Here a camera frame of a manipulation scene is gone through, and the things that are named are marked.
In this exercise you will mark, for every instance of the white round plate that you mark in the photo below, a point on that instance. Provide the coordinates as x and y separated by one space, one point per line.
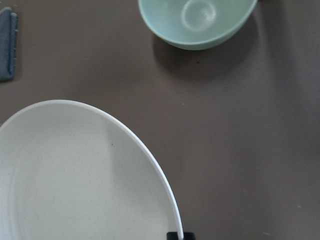
70 171

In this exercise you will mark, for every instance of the green bowl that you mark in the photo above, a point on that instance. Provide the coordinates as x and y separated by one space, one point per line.
195 24

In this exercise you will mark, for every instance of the grey folded cloth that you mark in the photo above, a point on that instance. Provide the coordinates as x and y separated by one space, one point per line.
8 43

